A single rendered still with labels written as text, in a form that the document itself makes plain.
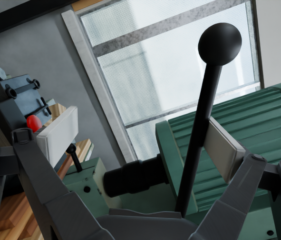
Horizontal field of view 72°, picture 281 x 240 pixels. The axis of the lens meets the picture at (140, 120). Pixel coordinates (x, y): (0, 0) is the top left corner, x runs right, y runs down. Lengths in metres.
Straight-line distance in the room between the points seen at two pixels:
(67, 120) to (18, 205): 0.24
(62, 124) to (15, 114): 0.18
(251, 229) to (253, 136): 0.18
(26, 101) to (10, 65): 1.53
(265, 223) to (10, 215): 0.42
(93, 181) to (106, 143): 1.51
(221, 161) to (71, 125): 0.13
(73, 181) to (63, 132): 0.22
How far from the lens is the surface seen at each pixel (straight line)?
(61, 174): 0.50
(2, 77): 0.43
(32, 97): 0.41
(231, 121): 0.33
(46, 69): 1.79
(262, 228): 0.45
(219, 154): 0.17
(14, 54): 1.89
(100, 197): 0.39
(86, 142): 0.69
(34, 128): 0.34
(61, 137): 0.17
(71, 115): 0.19
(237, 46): 0.18
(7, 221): 0.38
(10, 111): 0.34
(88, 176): 0.37
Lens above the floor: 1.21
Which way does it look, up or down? 6 degrees down
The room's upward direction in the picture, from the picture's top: 72 degrees clockwise
